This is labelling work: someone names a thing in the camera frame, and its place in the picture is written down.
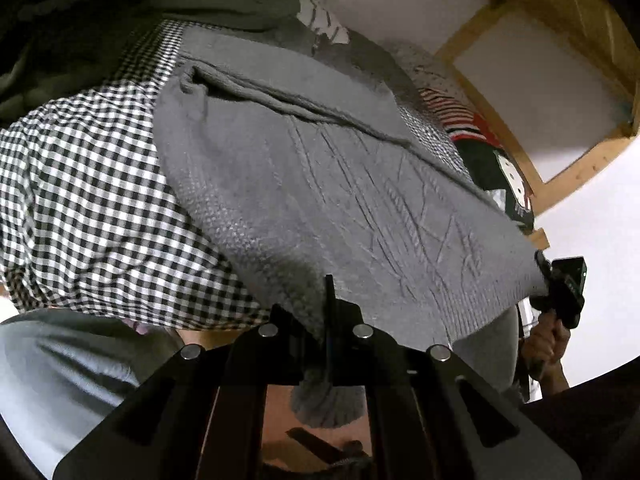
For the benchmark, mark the person's left leg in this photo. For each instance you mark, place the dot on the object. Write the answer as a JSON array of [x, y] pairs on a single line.
[[65, 370]]

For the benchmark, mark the person's right leg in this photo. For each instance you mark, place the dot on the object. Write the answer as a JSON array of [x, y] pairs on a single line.
[[492, 350]]

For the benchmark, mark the black white checked bed sheet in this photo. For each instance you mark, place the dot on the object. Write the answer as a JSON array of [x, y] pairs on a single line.
[[100, 200]]

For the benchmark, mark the red striped pillow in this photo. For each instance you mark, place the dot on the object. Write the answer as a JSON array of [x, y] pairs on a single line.
[[455, 115]]

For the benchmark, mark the person's right hand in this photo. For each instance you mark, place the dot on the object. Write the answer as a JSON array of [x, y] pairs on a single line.
[[545, 347]]

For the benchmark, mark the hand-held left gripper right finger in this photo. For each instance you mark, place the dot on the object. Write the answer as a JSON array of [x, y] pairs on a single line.
[[356, 346]]

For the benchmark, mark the dark olive folded clothes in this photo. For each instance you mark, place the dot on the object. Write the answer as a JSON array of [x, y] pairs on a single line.
[[55, 35]]

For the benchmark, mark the person's leg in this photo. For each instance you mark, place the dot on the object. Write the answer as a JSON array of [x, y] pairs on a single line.
[[492, 350], [65, 370]]

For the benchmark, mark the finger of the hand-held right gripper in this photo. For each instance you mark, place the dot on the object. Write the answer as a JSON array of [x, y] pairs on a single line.
[[544, 266]]

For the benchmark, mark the person's right forearm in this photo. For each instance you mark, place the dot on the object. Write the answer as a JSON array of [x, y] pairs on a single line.
[[590, 425]]

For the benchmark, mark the black cat print pillow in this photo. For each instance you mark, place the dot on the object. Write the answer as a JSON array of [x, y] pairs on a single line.
[[500, 180]]

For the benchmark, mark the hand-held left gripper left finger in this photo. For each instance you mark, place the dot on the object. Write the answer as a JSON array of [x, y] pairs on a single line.
[[300, 342]]

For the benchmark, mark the white dotted pillow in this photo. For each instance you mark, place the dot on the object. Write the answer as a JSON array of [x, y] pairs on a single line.
[[425, 67]]

